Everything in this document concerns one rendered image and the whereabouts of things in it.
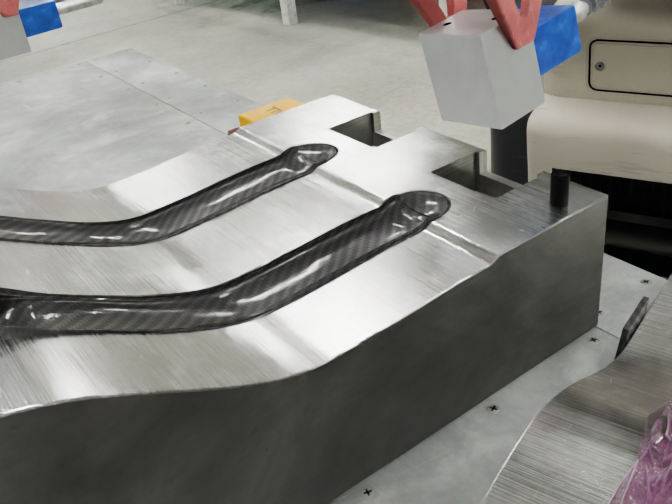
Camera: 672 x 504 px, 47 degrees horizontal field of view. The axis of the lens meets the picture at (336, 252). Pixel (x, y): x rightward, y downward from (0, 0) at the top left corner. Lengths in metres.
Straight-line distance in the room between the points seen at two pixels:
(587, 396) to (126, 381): 0.17
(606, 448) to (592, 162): 0.54
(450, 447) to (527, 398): 0.06
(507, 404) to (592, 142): 0.40
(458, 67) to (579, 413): 0.21
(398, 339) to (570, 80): 0.49
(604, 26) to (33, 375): 0.62
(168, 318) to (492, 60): 0.21
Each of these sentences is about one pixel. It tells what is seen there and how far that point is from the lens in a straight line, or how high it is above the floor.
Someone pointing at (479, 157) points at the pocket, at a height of 0.89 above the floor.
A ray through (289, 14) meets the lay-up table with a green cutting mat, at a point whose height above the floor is 0.06.
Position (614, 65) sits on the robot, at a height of 0.84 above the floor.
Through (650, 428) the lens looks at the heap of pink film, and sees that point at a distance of 0.26.
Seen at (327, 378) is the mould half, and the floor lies 0.87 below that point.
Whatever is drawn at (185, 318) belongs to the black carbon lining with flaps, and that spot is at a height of 0.89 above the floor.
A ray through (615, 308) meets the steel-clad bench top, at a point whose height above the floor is 0.80.
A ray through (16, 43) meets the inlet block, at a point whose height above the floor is 0.92.
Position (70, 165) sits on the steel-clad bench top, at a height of 0.80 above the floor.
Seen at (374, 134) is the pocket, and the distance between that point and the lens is 0.58.
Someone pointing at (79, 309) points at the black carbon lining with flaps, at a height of 0.91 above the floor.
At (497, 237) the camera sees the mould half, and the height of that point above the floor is 0.89.
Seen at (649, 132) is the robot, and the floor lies 0.79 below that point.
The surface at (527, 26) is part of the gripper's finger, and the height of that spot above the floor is 0.98.
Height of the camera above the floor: 1.10
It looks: 31 degrees down
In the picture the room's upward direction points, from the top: 7 degrees counter-clockwise
